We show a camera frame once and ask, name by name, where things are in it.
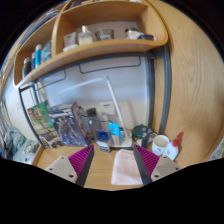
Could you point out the wooden shelf unit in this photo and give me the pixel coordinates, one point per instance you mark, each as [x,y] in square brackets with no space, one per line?
[100,48]

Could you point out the white wall box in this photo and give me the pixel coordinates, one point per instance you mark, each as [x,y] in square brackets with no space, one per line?
[106,108]

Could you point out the white bottle with red cap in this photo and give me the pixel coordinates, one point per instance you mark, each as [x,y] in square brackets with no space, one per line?
[172,150]

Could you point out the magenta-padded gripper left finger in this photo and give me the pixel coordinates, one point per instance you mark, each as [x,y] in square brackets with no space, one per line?
[65,166]

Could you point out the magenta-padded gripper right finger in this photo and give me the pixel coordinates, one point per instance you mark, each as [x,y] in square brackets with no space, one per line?
[163,166]

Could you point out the pink towel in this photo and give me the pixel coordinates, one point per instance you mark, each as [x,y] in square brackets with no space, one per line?
[125,166]

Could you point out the white desk lamp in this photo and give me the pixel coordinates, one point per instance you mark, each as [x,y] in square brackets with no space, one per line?
[113,96]

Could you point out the bed with teal bedding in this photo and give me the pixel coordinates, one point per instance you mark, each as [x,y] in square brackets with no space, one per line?
[15,143]

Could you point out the green tree figure set box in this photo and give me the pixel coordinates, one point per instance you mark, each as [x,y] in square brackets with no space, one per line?
[41,123]

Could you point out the grey metal desk frame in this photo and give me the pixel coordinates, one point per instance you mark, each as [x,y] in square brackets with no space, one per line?
[165,100]

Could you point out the white mug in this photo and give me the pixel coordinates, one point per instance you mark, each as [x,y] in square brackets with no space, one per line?
[160,143]

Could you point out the dark blue open carton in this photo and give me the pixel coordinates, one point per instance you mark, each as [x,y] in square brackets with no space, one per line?
[103,140]

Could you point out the light blue tall carton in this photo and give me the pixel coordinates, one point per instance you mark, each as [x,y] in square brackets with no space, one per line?
[115,133]

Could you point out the blue robot model kit box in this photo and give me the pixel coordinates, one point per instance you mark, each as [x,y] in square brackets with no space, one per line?
[65,126]

